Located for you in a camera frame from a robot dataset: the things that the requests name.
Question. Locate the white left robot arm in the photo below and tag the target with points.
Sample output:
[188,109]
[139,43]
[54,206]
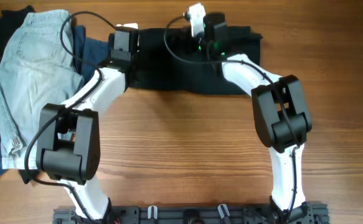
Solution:
[68,150]

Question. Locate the light grey denim shorts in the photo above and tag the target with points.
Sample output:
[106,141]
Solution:
[35,69]

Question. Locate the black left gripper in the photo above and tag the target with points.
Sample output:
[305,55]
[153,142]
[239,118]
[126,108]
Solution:
[134,38]

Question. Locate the black garment at pile bottom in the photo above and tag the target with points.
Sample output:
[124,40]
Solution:
[0,34]

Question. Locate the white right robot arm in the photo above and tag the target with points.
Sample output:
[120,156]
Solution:
[281,116]

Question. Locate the black shorts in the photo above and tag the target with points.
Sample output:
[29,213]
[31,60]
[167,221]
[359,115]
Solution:
[159,70]

